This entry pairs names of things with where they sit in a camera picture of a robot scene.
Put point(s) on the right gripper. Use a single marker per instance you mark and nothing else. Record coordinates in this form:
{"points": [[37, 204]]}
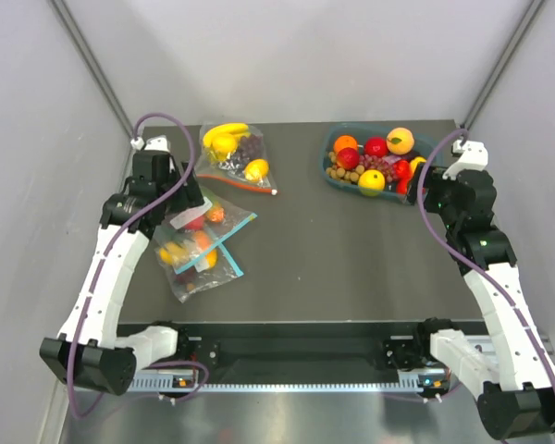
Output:
{"points": [[433, 179]]}

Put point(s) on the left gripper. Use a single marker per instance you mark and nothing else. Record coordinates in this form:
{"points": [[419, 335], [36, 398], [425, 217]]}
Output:
{"points": [[190, 196]]}

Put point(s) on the red zip bag with fruit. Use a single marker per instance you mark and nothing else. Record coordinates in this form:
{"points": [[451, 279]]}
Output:
{"points": [[235, 153]]}

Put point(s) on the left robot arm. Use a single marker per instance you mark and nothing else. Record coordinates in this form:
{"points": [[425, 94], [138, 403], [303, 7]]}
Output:
{"points": [[87, 352]]}

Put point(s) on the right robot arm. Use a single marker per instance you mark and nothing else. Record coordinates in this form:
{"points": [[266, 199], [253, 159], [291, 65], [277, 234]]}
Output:
{"points": [[515, 391]]}

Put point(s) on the fake red tomato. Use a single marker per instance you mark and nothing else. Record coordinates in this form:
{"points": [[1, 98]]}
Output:
{"points": [[402, 186]]}

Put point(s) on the fake red pepper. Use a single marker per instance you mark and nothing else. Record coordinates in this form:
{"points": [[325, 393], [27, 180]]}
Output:
{"points": [[403, 170]]}

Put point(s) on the fake grape bunch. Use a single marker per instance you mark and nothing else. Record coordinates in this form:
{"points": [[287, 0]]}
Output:
{"points": [[380, 164]]}

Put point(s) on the fake yellow lemon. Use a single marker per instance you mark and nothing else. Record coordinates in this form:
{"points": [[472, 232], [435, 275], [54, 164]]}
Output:
{"points": [[371, 183]]}

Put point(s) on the upper blue zip bag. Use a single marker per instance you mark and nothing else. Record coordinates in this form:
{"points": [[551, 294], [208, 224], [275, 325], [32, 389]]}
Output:
{"points": [[202, 228]]}

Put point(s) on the blue zip bag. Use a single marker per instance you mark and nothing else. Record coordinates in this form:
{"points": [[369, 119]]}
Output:
{"points": [[202, 228], [215, 269]]}

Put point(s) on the fake red apple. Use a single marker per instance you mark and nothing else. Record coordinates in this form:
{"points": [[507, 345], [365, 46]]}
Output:
{"points": [[376, 146]]}

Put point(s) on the fake longan cluster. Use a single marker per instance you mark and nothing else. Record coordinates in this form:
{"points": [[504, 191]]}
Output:
{"points": [[340, 174]]}

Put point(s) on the fake red peach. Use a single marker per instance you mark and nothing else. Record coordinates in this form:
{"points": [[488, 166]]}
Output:
{"points": [[348, 158]]}

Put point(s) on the lower blue zip bag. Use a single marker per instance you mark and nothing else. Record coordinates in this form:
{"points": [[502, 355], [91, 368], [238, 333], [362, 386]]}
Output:
{"points": [[215, 269]]}

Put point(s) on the fake orange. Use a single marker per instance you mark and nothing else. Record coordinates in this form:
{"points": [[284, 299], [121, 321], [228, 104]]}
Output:
{"points": [[344, 142]]}

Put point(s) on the teal plastic fruit basket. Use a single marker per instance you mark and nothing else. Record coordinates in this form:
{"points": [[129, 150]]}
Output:
{"points": [[423, 146]]}

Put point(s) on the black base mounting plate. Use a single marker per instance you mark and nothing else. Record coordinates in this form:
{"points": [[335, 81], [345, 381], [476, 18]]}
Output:
{"points": [[274, 348]]}

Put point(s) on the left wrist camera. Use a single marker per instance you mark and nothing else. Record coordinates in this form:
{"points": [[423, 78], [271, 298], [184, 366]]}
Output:
{"points": [[160, 144]]}

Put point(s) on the grey slotted cable duct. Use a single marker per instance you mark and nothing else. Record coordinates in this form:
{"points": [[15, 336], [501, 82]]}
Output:
{"points": [[184, 381]]}

